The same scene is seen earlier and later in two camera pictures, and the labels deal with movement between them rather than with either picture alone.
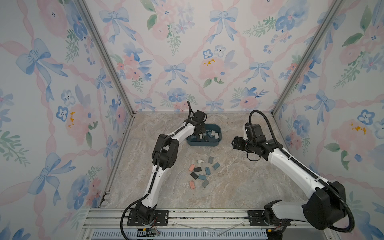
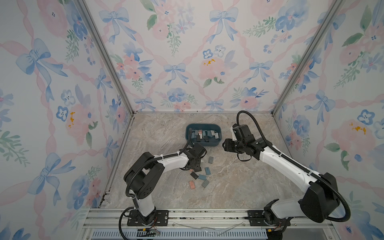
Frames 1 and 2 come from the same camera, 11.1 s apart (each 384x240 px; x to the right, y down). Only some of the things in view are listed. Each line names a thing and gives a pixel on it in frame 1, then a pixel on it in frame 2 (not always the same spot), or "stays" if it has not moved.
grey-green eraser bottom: x=205 y=183 stays
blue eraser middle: x=207 y=171 stays
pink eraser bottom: x=192 y=184 stays
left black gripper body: x=202 y=129 to x=197 y=165
